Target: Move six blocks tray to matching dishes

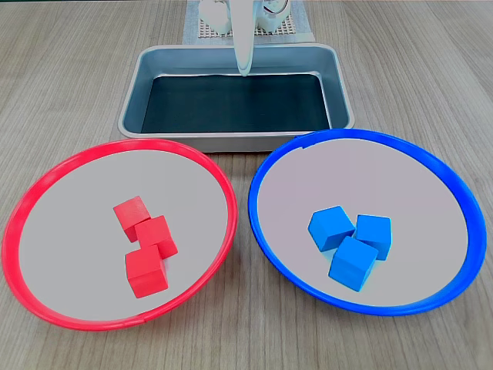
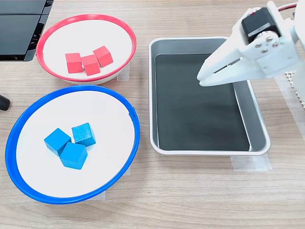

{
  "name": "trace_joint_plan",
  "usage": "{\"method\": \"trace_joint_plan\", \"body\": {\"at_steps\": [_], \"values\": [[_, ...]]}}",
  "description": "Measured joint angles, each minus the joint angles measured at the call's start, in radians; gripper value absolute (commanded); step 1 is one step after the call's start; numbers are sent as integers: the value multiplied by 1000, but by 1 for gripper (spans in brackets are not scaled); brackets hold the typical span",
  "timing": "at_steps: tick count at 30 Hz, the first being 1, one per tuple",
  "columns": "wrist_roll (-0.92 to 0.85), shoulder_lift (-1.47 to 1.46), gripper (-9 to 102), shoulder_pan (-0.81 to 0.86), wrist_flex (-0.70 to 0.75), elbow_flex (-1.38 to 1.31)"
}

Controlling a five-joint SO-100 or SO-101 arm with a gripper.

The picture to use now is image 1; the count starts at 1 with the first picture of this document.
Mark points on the blue-rimmed white dish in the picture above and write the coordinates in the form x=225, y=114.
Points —
x=423, y=216

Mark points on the white mesh anti-slip mat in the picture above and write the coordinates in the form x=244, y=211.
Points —
x=285, y=29

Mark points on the black tray liner mat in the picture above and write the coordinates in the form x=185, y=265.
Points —
x=231, y=104

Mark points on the blue wooden block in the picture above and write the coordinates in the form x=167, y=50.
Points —
x=330, y=227
x=375, y=231
x=352, y=264

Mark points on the silver metal tray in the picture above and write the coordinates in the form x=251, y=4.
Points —
x=154, y=65

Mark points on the red wooden block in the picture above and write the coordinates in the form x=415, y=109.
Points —
x=146, y=271
x=156, y=233
x=130, y=214

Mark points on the red-rimmed white dish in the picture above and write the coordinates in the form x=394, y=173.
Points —
x=69, y=239

